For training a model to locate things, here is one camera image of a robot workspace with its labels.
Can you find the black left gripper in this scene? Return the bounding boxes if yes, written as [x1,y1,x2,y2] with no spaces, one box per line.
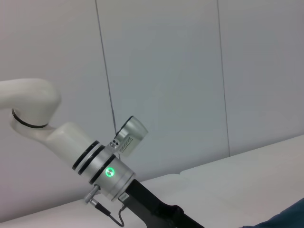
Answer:
[120,179,205,228]

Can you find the teal blue shirt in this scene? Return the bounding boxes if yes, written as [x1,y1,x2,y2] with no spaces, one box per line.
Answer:
[239,198,304,228]

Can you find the left wrist connector cable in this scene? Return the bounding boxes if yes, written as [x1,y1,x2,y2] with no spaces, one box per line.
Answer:
[83,185,126,226]

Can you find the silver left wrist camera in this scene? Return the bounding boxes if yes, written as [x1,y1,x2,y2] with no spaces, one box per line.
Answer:
[109,115,149,157]

